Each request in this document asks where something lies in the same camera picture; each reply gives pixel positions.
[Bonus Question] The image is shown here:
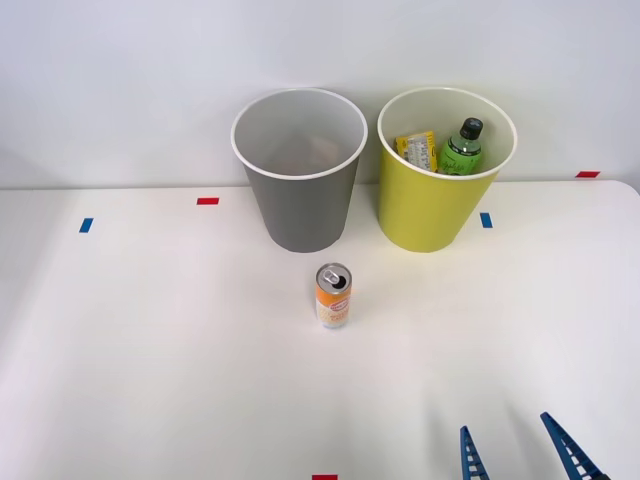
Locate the green bottle with black cap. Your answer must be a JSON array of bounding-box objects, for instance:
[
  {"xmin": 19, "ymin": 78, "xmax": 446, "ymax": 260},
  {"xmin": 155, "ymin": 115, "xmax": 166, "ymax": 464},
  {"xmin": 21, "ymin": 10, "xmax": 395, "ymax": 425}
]
[{"xmin": 438, "ymin": 117, "xmax": 485, "ymax": 177}]

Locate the orange and white drink can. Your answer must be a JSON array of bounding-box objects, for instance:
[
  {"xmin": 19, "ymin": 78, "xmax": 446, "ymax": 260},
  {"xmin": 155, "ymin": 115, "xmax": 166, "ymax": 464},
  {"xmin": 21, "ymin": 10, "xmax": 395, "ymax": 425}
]
[{"xmin": 314, "ymin": 262, "xmax": 354, "ymax": 331}]

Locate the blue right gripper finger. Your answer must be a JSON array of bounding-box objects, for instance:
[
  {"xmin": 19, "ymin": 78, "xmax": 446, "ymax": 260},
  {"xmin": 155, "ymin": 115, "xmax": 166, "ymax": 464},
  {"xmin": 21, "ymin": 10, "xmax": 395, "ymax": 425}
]
[
  {"xmin": 459, "ymin": 425, "xmax": 493, "ymax": 480},
  {"xmin": 539, "ymin": 411, "xmax": 612, "ymax": 480}
]

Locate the yellow-green plastic waste bin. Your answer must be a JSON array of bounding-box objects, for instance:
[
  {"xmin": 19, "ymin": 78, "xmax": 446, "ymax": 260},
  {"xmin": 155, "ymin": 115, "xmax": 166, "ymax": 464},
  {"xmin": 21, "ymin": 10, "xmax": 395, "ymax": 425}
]
[{"xmin": 376, "ymin": 86, "xmax": 518, "ymax": 254}]

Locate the grey plastic waste bin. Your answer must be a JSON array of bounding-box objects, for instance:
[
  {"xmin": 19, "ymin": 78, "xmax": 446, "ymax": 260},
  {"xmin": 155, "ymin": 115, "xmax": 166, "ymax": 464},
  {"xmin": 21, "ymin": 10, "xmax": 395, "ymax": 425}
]
[{"xmin": 230, "ymin": 87, "xmax": 369, "ymax": 254}]

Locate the yellow labelled bottle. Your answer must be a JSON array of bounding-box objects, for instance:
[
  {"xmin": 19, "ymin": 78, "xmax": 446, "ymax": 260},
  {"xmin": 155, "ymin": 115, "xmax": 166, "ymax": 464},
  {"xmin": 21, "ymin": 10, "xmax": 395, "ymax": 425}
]
[{"xmin": 394, "ymin": 131, "xmax": 441, "ymax": 173}]

